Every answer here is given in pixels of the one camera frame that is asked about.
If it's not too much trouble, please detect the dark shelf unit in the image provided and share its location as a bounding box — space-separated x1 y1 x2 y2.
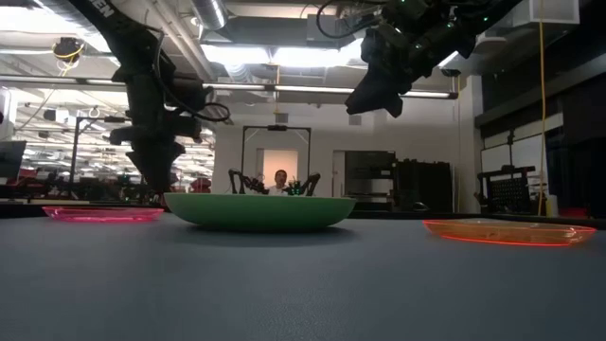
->
344 150 397 210

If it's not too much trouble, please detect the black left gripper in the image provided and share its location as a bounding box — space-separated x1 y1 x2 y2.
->
109 70 204 193

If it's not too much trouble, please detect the black background rig frame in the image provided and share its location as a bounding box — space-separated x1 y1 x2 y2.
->
241 124 312 195

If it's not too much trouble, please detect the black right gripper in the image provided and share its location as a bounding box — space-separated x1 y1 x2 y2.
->
345 0 477 118

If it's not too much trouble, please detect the round silver air duct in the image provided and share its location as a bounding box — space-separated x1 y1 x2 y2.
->
191 0 228 30

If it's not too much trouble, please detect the black yellow cable reel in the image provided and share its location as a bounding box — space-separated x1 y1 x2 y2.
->
50 36 87 65

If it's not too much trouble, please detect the white wall board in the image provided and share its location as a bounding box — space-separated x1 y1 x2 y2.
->
480 133 545 174

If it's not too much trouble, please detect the pink translucent plastic plate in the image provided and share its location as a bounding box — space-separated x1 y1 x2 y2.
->
41 206 166 224

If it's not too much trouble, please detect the black pole stand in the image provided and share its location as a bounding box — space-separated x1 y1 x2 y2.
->
505 126 518 170

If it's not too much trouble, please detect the grey rectangular air duct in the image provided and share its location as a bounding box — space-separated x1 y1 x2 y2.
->
215 13 365 48

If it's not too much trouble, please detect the black perforated rack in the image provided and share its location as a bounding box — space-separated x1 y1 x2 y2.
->
476 165 537 215

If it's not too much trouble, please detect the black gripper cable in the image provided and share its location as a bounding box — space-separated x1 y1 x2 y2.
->
315 0 380 40
153 27 232 125

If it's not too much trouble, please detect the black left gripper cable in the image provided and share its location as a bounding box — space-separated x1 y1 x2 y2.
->
153 27 232 125

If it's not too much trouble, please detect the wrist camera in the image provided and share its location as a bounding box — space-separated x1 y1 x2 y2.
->
166 73 213 113
363 24 404 72

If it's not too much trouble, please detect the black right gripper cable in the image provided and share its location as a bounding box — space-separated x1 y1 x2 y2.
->
315 0 380 40

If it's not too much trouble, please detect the black metal frame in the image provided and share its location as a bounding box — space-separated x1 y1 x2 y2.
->
69 117 138 190

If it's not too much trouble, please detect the black cabinet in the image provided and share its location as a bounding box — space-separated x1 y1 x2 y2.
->
393 159 455 213

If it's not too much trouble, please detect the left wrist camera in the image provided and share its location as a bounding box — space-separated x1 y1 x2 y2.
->
166 73 213 113

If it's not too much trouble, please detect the green plastic plate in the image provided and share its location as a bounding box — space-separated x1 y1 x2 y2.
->
163 191 357 233

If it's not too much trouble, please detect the dark monitor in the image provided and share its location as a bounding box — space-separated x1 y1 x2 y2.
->
0 140 27 187

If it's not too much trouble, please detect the red chair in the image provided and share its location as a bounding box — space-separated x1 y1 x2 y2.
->
189 176 212 194

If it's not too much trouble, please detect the long ceiling light fixture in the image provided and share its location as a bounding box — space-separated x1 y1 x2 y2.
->
203 81 459 100

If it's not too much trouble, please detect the person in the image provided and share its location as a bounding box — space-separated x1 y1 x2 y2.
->
270 169 290 196

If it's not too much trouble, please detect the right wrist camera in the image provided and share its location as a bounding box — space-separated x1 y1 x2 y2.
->
363 24 404 72

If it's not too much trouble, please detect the orange translucent plastic plate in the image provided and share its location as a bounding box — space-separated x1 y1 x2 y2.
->
422 218 597 248

